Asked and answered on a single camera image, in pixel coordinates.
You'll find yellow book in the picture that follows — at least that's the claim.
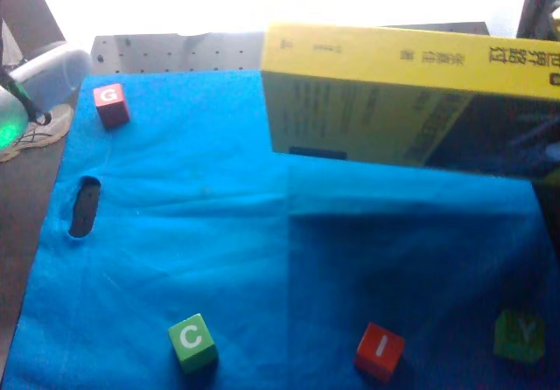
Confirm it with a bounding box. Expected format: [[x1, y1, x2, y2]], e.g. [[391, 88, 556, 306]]
[[260, 21, 560, 190]]

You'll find blue cloth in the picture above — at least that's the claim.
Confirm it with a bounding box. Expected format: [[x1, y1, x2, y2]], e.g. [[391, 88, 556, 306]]
[[0, 69, 560, 390]]

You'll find green letter C block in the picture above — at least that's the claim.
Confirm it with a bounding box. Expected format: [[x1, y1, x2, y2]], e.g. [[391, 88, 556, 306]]
[[167, 312, 220, 374]]

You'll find red letter G block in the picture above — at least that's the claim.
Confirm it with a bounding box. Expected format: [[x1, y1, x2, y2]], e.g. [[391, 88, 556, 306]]
[[92, 82, 131, 130]]

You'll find red letter I block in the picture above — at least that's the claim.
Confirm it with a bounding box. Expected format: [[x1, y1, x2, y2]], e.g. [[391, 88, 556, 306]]
[[353, 322, 407, 383]]

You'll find white sneaker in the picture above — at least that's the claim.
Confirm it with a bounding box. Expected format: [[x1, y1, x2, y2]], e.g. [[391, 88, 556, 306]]
[[0, 103, 74, 164]]

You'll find green letter Y block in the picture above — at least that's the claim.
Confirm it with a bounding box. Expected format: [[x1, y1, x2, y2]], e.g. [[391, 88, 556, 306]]
[[493, 309, 547, 364]]

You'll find person's leg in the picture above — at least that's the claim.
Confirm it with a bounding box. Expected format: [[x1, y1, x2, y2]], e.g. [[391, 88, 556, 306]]
[[0, 0, 67, 66]]

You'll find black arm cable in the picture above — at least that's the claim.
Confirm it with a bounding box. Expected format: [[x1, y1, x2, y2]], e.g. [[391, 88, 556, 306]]
[[0, 17, 53, 125]]

